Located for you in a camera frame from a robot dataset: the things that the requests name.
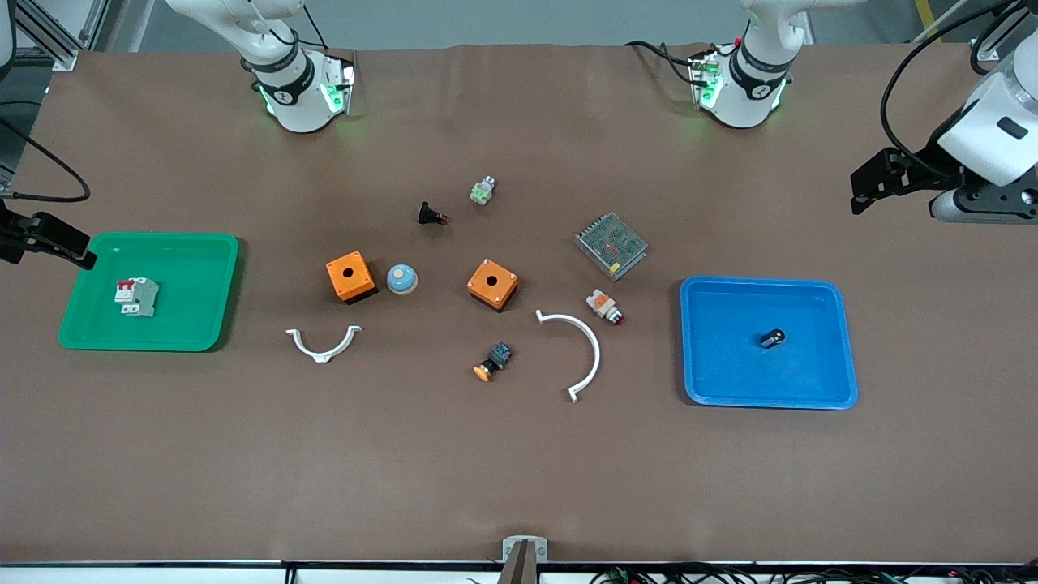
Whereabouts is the grey circuit breaker red switch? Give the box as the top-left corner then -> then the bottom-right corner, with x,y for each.
114,277 -> 160,317

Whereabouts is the green plastic tray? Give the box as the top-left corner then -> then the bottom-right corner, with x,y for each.
57,232 -> 241,353

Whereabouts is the blue plastic tray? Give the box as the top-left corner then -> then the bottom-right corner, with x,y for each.
680,276 -> 860,410

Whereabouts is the silver mesh power supply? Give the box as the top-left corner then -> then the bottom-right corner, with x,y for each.
573,212 -> 650,282

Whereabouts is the orange button box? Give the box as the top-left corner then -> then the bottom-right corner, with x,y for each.
466,258 -> 520,312
325,251 -> 378,305

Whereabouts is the orange button blue contact block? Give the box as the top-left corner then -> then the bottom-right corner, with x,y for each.
473,341 -> 513,383

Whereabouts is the brown table mat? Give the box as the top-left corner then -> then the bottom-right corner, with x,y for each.
0,42 -> 1038,566

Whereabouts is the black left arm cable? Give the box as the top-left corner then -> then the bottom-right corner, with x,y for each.
880,0 -> 1038,178

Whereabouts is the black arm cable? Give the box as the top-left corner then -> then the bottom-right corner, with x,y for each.
0,120 -> 92,204
880,0 -> 1038,178

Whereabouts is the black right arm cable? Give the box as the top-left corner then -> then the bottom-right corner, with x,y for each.
0,120 -> 92,204

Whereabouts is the aluminium frame profile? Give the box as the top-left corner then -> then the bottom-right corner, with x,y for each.
15,0 -> 79,72
971,0 -> 1024,62

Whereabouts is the black base cable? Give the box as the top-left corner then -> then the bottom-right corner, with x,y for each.
623,38 -> 735,86

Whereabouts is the small white arc bracket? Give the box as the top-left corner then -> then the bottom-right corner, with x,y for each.
285,325 -> 363,364

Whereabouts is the large white arc bracket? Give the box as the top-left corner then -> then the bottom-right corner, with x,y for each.
534,310 -> 603,404

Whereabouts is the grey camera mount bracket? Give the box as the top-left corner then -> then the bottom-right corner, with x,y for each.
496,535 -> 550,584

